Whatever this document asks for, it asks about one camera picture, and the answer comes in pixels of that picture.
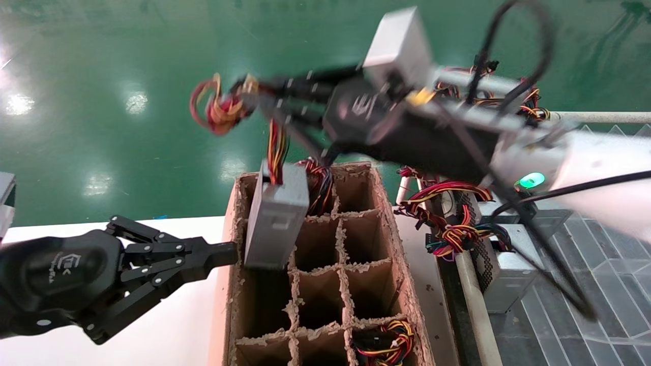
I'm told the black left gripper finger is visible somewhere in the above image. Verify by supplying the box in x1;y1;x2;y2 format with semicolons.
81;254;238;345
106;215;238;257

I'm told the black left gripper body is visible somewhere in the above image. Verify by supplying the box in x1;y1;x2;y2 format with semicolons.
0;230;125;339

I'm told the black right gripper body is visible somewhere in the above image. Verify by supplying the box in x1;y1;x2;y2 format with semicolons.
323;76;407;148

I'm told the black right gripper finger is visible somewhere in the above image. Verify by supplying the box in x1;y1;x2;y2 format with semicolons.
270;109;341;163
239;66;364;102

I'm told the short white rack pipe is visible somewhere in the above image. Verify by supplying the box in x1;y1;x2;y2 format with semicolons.
396;173;419;205

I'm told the cardboard box with dividers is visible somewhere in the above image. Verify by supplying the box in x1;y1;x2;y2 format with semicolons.
222;162;435;366

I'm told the transparent plastic divider tray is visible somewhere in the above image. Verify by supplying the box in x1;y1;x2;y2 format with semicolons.
488;125;651;366

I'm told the wire bundle in top cell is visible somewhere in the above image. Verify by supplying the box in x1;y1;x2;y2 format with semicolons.
298;158;335;217

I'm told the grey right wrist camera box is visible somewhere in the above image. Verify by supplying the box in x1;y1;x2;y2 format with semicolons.
364;8;435;87

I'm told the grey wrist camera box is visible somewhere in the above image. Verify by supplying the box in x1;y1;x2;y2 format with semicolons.
364;8;435;87
0;172;16;239

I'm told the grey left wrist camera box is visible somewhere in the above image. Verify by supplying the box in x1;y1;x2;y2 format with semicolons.
0;172;16;239

